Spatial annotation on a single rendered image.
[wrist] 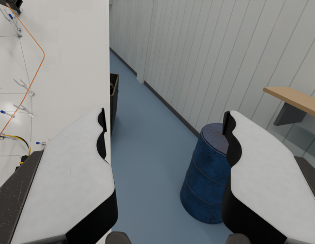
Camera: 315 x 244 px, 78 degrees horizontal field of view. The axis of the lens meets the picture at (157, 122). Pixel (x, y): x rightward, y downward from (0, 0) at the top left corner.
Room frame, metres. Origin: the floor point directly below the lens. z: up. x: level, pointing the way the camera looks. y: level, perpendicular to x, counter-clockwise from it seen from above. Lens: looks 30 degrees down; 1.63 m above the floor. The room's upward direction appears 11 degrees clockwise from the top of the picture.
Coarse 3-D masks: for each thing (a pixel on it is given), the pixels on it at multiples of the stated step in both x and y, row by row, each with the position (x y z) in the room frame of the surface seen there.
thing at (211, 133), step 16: (208, 128) 1.50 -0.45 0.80; (208, 144) 1.27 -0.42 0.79; (224, 144) 1.29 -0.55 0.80; (192, 160) 1.39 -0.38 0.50; (208, 160) 1.22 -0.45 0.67; (224, 160) 1.16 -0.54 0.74; (192, 176) 1.30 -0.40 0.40; (208, 176) 1.19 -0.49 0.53; (224, 176) 1.14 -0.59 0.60; (192, 192) 1.24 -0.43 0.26; (208, 192) 1.16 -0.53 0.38; (192, 208) 1.20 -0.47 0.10; (208, 208) 1.15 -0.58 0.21
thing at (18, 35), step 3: (0, 9) 0.60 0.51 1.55; (6, 12) 0.60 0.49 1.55; (6, 18) 0.63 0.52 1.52; (9, 18) 0.63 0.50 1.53; (9, 21) 0.64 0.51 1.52; (12, 24) 0.65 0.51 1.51; (15, 30) 0.67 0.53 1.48; (18, 33) 0.69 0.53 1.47; (18, 36) 0.69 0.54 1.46; (21, 36) 0.70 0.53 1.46
